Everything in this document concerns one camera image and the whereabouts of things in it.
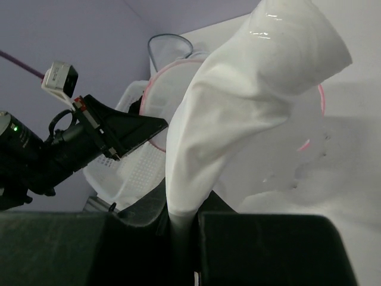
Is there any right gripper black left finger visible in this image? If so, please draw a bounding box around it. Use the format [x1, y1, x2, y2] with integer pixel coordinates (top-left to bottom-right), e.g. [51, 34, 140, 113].
[1, 185, 169, 285]

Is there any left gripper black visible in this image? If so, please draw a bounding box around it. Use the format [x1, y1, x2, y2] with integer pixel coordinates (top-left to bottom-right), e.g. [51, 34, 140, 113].
[44, 95, 168, 179]

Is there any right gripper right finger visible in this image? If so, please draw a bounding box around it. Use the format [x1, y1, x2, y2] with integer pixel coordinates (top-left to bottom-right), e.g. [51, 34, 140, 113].
[198, 192, 358, 285]

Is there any pink trimmed mesh laundry bag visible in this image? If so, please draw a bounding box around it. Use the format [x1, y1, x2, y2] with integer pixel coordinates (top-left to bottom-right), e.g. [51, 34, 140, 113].
[138, 58, 327, 154]

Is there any white bra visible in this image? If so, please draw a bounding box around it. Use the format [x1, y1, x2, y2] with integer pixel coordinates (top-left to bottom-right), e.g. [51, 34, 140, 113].
[165, 1, 352, 218]

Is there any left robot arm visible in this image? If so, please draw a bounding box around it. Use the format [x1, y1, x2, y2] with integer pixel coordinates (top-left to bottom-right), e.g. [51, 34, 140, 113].
[1, 95, 168, 210]

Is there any grey trimmed mesh laundry bag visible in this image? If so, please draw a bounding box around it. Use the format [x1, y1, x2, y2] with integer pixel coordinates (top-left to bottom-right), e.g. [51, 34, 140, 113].
[147, 33, 210, 76]

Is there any white plastic basket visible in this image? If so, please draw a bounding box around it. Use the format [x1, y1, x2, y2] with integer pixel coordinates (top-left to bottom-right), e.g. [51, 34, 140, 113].
[82, 79, 167, 209]

